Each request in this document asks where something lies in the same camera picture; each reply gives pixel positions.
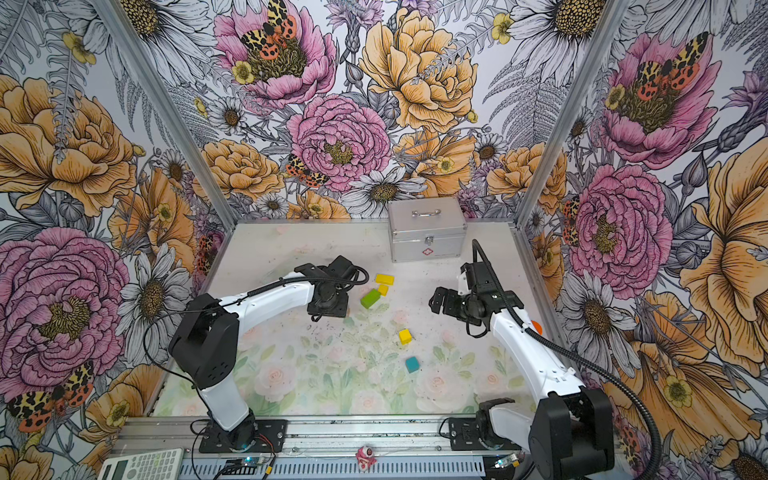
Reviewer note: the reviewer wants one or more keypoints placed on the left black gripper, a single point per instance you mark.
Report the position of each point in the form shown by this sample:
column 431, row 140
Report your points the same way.
column 338, row 311

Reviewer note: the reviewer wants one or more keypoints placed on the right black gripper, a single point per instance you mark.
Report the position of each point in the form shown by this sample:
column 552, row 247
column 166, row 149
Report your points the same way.
column 449, row 308

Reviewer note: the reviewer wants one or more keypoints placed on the green rectangular block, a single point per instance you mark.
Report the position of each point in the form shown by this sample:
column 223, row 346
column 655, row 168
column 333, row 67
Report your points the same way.
column 370, row 298

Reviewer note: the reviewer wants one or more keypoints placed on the yellow rectangular block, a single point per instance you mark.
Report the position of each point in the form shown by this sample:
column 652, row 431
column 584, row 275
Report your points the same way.
column 385, row 279

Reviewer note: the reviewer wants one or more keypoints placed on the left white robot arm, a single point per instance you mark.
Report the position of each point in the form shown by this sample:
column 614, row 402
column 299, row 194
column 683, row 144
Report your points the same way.
column 206, row 342

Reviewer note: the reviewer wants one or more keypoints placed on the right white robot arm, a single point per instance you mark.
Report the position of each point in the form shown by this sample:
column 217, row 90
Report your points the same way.
column 569, row 434

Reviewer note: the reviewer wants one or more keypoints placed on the silver metal case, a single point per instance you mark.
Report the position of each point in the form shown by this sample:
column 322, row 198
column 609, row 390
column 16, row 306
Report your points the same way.
column 426, row 229

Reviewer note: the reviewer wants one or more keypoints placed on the teal cube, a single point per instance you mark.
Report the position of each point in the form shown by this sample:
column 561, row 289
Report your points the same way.
column 412, row 364

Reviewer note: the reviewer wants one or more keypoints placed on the pink toy figure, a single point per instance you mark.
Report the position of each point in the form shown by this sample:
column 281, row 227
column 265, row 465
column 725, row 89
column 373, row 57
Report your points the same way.
column 365, row 458

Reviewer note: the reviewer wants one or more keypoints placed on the white calculator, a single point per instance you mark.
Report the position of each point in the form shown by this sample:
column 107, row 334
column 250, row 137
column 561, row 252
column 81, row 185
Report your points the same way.
column 157, row 465

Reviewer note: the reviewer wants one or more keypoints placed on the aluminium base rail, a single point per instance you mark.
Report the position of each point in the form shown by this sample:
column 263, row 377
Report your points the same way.
column 316, row 436

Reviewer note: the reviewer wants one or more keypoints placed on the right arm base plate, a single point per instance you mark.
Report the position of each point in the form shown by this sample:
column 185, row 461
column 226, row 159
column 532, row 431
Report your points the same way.
column 464, row 434

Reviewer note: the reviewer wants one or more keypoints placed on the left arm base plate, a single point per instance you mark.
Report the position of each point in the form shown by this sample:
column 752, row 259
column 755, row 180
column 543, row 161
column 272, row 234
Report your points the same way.
column 251, row 436

